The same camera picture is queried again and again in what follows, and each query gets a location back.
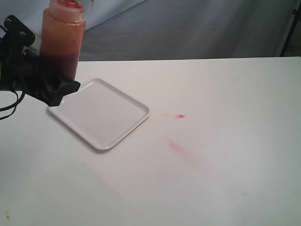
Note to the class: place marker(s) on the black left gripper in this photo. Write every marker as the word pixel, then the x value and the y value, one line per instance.
pixel 28 73

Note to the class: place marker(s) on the white rectangular plate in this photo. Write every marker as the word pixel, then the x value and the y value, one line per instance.
pixel 100 114

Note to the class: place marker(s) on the red sauce squeeze bottle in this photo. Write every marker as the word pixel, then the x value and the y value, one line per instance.
pixel 63 26

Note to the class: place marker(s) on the black light stand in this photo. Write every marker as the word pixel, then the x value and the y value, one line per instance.
pixel 296 16

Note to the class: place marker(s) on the white backdrop cloth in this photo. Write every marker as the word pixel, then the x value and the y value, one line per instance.
pixel 186 29

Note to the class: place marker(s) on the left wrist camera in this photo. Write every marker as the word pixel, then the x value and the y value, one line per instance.
pixel 18 36

